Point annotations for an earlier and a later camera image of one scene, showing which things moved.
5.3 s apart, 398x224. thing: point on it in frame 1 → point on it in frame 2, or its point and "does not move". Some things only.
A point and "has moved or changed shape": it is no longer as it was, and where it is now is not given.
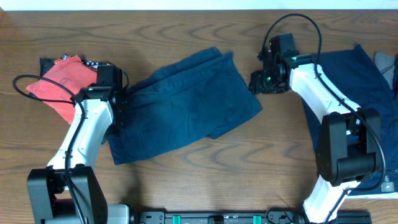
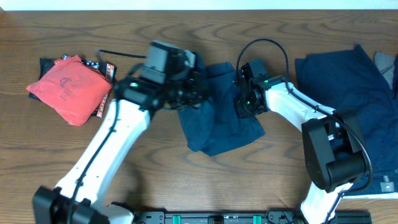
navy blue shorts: x=200 y=96 has moved or changed shape
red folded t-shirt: x=73 y=73 does not move
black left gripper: x=125 y=107 → x=191 y=83
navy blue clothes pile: x=354 y=73 does not move
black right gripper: x=257 y=86 → x=241 y=111
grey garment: x=385 y=62 does not move
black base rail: x=239 y=218 does not move
